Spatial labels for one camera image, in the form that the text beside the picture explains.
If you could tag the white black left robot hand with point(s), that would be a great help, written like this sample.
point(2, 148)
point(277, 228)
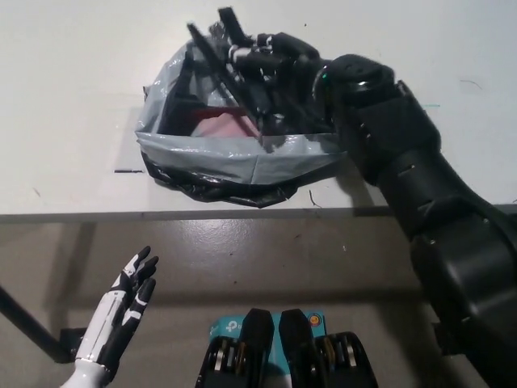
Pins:
point(117, 311)

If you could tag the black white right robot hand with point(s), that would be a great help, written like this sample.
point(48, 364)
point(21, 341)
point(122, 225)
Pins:
point(282, 60)

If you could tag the grey plastic bag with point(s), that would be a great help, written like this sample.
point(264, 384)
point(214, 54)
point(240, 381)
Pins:
point(226, 161)

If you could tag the red flat item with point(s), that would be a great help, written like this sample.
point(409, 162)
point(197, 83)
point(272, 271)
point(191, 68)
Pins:
point(226, 123)

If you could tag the black teal robot torso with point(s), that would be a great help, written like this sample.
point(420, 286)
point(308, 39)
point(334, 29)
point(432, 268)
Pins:
point(291, 355)

